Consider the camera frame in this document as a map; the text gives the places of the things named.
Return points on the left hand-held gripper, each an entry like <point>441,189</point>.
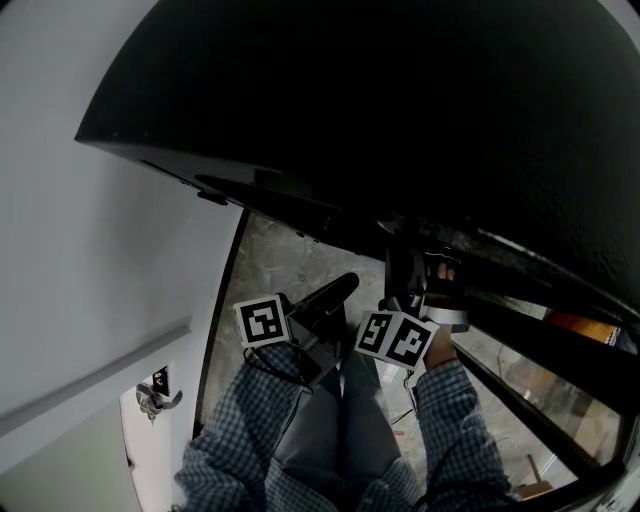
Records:
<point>315,325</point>

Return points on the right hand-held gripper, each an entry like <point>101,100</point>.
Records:
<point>395,340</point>

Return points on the black cabinet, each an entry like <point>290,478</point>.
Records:
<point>350,100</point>

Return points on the person's left forearm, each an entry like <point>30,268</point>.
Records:
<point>240,415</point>

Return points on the person's right forearm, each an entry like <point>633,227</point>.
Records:
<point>450,410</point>

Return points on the person's right hand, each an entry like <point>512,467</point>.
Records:
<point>445,295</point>

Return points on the person's right leg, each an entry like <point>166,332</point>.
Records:
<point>367,410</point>

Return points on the person's leg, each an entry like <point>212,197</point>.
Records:
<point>367,410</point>
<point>310,430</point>

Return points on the person's left leg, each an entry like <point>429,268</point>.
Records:
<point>310,430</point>

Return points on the person's checked shirt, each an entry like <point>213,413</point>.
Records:
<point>390,487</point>

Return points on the orange mat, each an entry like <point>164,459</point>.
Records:
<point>580,327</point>

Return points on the black plate with white marks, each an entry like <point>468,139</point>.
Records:
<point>160,380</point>

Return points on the frosted glass window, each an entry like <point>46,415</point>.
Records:
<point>60,470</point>

